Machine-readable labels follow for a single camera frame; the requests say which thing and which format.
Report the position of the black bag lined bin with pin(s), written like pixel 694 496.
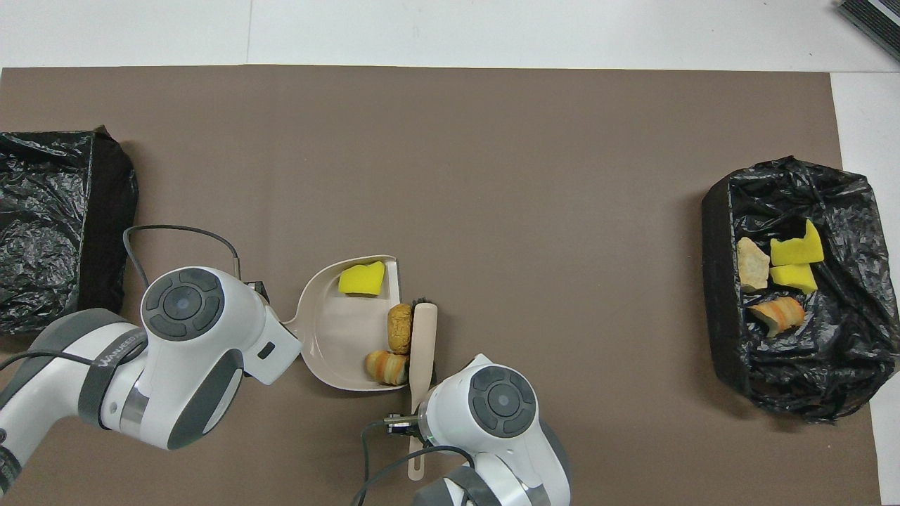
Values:
pixel 787 379
pixel 105 281

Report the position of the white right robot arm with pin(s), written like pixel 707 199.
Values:
pixel 499 414

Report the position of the beige hand brush black bristles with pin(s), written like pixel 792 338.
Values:
pixel 423 344

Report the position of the brown paper table mat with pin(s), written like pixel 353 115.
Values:
pixel 492 176

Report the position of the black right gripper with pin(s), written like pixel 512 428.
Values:
pixel 402 425

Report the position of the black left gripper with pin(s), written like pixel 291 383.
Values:
pixel 258 289

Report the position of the yellow green sponge piece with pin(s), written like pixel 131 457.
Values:
pixel 794 278

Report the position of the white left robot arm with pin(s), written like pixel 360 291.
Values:
pixel 183 351

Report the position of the yellow sponge wedge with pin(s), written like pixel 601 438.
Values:
pixel 362 280

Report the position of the brown peanut shaped bread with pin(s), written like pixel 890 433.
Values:
pixel 400 328

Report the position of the beige plastic dustpan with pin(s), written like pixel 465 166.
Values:
pixel 344 337

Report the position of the striped croissant piece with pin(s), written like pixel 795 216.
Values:
pixel 387 367
pixel 777 315

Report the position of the pale bread chunk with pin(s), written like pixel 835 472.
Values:
pixel 752 263

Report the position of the notched yellow sponge piece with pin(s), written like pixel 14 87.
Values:
pixel 798 247

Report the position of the grey ribbed object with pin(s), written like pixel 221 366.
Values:
pixel 875 17

